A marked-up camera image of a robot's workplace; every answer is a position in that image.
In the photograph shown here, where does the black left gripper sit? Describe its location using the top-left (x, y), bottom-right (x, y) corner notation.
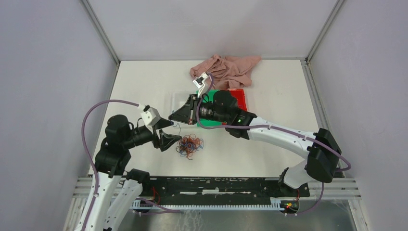
top-left (123, 116), bottom-right (182, 151)

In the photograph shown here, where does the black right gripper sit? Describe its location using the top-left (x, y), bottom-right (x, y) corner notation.
top-left (169, 94), bottom-right (229, 125)

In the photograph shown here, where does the orange cable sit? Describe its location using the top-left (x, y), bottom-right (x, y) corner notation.
top-left (177, 134), bottom-right (204, 158)

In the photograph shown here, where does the blue cable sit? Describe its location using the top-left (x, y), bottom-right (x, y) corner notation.
top-left (172, 122), bottom-right (203, 157)

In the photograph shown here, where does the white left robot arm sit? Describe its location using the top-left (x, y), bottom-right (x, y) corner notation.
top-left (76, 115), bottom-right (181, 231)

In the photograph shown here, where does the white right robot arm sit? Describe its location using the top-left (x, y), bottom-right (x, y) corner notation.
top-left (168, 90), bottom-right (341, 196)

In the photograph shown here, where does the clear plastic bin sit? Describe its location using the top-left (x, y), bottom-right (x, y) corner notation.
top-left (168, 92), bottom-right (198, 125)

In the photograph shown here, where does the green plastic bin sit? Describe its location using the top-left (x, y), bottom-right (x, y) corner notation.
top-left (197, 90), bottom-right (231, 127)

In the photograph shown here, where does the red plastic bin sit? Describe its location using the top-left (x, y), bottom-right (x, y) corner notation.
top-left (228, 89), bottom-right (247, 111)

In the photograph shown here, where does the pink cloth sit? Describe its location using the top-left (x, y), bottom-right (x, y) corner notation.
top-left (190, 54), bottom-right (262, 90)

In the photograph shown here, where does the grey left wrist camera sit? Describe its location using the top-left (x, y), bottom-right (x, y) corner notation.
top-left (138, 104), bottom-right (161, 127)

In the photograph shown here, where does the black cable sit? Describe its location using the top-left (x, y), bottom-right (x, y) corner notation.
top-left (175, 135), bottom-right (203, 161)

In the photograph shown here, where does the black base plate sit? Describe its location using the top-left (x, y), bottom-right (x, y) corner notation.
top-left (141, 176), bottom-right (310, 205)

